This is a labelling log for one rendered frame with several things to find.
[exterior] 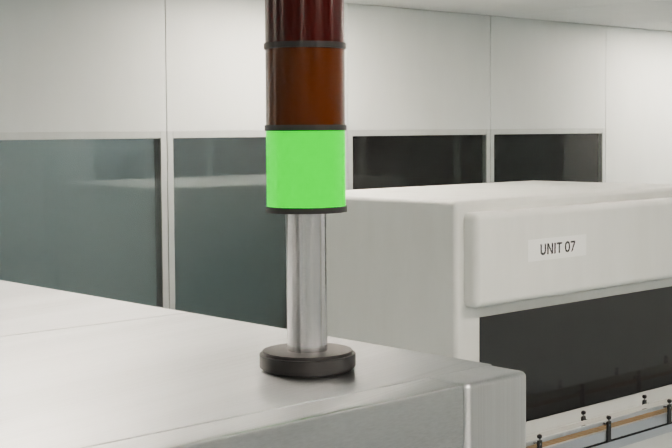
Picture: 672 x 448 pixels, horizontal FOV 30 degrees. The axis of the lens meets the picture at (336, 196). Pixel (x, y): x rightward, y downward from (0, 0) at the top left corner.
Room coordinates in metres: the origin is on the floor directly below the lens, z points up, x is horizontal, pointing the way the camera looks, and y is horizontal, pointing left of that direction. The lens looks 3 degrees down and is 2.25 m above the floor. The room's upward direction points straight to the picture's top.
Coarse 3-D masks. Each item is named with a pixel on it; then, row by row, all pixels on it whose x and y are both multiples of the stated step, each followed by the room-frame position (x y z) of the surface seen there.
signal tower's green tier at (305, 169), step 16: (272, 144) 0.76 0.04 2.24; (288, 144) 0.75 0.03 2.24; (304, 144) 0.75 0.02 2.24; (320, 144) 0.75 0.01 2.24; (336, 144) 0.76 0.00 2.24; (272, 160) 0.76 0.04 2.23; (288, 160) 0.75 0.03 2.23; (304, 160) 0.75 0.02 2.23; (320, 160) 0.75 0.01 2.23; (336, 160) 0.76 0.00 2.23; (272, 176) 0.76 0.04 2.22; (288, 176) 0.75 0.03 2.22; (304, 176) 0.75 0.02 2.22; (320, 176) 0.75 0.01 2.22; (336, 176) 0.76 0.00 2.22; (272, 192) 0.76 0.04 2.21; (288, 192) 0.75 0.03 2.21; (304, 192) 0.75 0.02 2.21; (320, 192) 0.75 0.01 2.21; (336, 192) 0.76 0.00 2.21
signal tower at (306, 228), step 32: (288, 128) 0.75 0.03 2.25; (320, 128) 0.75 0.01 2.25; (288, 224) 0.77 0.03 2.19; (320, 224) 0.77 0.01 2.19; (288, 256) 0.77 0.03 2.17; (320, 256) 0.77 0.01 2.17; (288, 288) 0.77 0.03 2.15; (320, 288) 0.77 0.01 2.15; (288, 320) 0.77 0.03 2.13; (320, 320) 0.77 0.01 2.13; (288, 352) 0.77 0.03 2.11; (320, 352) 0.76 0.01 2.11; (352, 352) 0.78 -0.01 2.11
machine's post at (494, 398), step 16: (480, 368) 0.78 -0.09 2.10; (496, 368) 0.78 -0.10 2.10; (464, 384) 0.73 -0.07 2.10; (480, 384) 0.74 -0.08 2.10; (496, 384) 0.74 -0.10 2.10; (512, 384) 0.75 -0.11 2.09; (464, 400) 0.73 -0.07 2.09; (480, 400) 0.73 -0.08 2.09; (496, 400) 0.74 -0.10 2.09; (512, 400) 0.75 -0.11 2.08; (464, 416) 0.73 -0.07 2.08; (480, 416) 0.73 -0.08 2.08; (496, 416) 0.74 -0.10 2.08; (512, 416) 0.75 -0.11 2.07; (464, 432) 0.73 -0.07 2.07; (480, 432) 0.73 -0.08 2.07; (496, 432) 0.74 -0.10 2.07; (512, 432) 0.75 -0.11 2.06
